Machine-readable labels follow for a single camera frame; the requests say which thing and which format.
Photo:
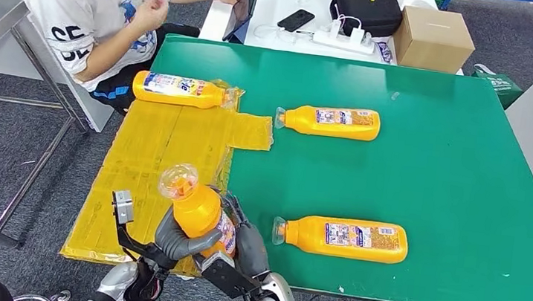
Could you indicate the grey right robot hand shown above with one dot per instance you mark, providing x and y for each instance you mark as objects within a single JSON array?
[{"x": 251, "y": 252}]

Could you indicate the person's right hand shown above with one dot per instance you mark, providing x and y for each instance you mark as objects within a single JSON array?
[{"x": 151, "y": 11}]

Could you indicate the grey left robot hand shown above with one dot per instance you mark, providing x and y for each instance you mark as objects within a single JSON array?
[{"x": 170, "y": 241}]

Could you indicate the orange detergent bottle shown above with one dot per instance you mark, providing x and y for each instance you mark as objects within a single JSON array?
[
  {"x": 307, "y": 238},
  {"x": 195, "y": 211},
  {"x": 304, "y": 121},
  {"x": 178, "y": 95}
]

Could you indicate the person's right forearm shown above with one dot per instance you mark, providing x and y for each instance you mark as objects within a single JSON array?
[{"x": 109, "y": 48}]

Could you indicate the tablet with blue case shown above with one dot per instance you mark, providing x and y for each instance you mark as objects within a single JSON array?
[{"x": 241, "y": 10}]

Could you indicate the person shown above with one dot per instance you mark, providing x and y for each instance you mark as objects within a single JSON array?
[{"x": 89, "y": 2}]

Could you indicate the black smartphone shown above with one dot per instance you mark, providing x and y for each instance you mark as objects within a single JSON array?
[{"x": 295, "y": 20}]

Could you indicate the yellow taped cardboard sheet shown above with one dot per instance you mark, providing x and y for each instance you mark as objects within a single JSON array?
[{"x": 147, "y": 156}]

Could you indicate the white plug charger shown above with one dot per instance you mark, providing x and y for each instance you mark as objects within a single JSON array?
[
  {"x": 357, "y": 35},
  {"x": 335, "y": 28}
]

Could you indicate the white power strip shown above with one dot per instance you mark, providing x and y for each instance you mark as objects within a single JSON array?
[{"x": 342, "y": 43}]

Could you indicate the black carry bag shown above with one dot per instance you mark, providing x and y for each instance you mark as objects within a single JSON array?
[{"x": 366, "y": 11}]

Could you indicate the purple snack packet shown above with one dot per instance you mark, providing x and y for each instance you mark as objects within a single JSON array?
[{"x": 385, "y": 52}]

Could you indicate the brown cardboard box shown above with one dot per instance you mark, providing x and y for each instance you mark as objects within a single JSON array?
[{"x": 432, "y": 42}]

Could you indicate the green shopping bag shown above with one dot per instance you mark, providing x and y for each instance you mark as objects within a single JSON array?
[{"x": 500, "y": 90}]

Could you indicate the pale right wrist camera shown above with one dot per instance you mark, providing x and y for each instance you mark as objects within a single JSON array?
[{"x": 228, "y": 279}]

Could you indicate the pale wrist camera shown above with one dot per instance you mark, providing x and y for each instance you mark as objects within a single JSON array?
[
  {"x": 228, "y": 279},
  {"x": 123, "y": 207}
]

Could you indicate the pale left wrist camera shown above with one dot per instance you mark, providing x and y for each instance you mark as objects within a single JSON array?
[{"x": 123, "y": 207}]

